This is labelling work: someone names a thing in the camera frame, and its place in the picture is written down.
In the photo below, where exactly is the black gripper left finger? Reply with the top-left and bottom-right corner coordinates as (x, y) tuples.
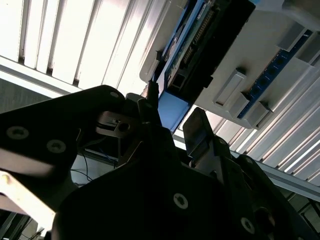
(0, 79), (199, 214)

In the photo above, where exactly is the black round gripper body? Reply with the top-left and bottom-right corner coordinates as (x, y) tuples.
(49, 156), (251, 240)

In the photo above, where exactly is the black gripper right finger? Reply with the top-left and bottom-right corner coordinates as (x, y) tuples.
(181, 106), (311, 240)

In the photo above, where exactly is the hard disk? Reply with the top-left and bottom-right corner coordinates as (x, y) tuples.
(149, 0), (263, 131)

